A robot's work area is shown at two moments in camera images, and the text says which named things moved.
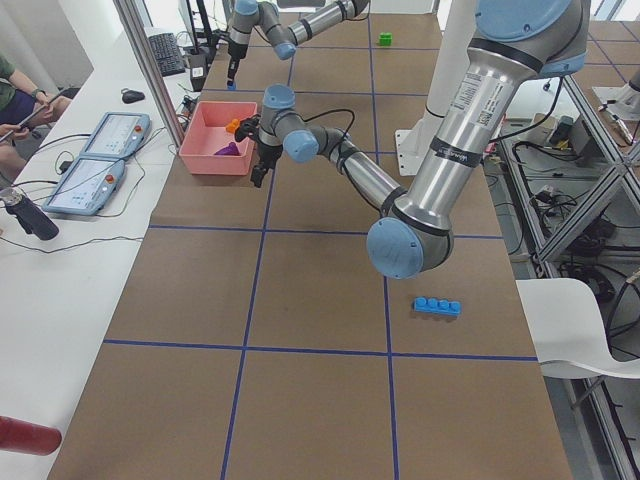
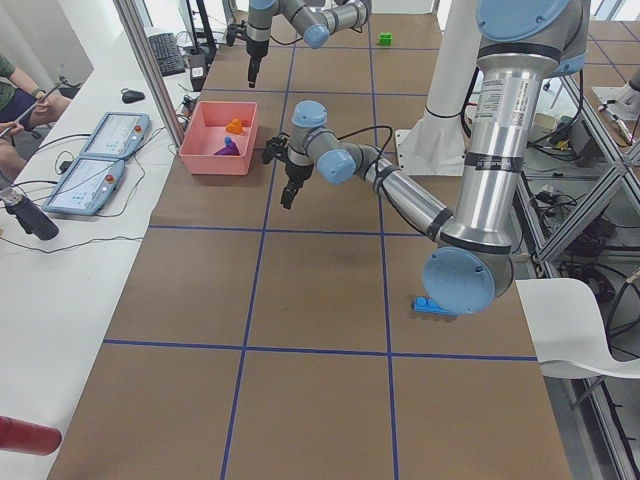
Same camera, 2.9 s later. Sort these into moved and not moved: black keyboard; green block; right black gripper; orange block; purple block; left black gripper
Moved: right black gripper; left black gripper
Not moved: purple block; black keyboard; orange block; green block
